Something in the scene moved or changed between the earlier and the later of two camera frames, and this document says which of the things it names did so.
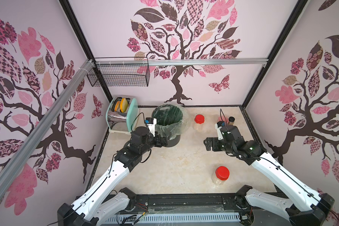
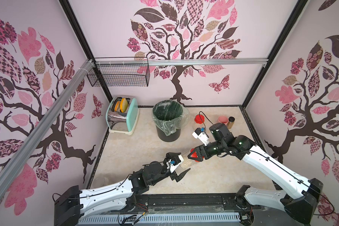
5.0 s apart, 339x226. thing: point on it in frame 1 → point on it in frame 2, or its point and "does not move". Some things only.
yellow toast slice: (124, 105) does not move
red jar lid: (222, 173) → (194, 155)
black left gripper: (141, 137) → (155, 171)
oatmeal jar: (198, 127) does not move
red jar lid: (199, 118) does not move
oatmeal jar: (220, 175) → (187, 162)
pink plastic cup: (224, 118) does not move
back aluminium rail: (179, 61) does not move
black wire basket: (121, 76) does not move
